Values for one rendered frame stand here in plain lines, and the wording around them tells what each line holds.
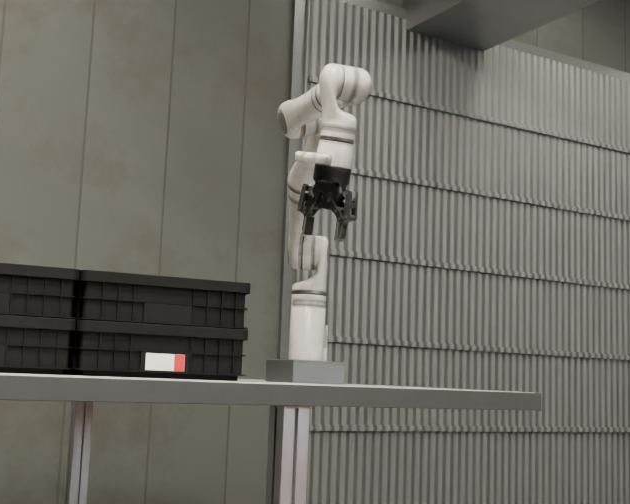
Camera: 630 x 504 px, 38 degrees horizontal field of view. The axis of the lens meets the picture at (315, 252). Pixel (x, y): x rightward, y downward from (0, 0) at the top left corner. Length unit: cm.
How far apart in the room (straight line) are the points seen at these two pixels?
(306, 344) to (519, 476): 330
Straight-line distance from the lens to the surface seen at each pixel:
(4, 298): 203
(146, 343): 208
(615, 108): 634
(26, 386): 157
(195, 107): 458
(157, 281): 209
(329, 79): 183
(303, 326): 235
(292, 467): 181
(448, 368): 514
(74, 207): 427
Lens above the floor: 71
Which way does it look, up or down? 8 degrees up
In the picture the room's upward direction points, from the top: 2 degrees clockwise
